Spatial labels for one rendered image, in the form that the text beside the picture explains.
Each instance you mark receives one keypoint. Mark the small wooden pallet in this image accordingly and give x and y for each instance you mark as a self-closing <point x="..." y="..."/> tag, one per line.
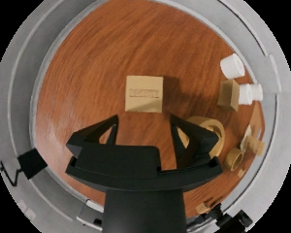
<point x="246" y="132"/>

